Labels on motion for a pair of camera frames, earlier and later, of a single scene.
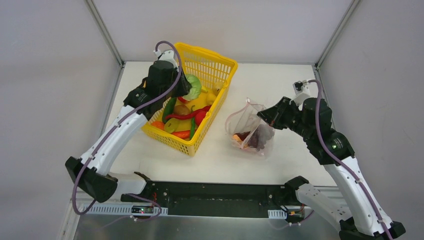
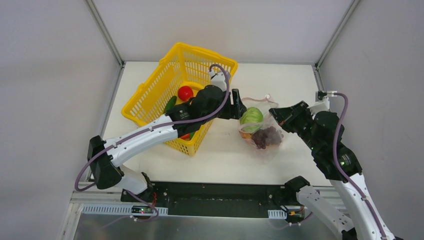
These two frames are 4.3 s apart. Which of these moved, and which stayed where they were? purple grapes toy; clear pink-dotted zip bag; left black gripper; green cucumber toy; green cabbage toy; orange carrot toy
Moved: left black gripper; purple grapes toy; clear pink-dotted zip bag; green cabbage toy
Stayed: green cucumber toy; orange carrot toy
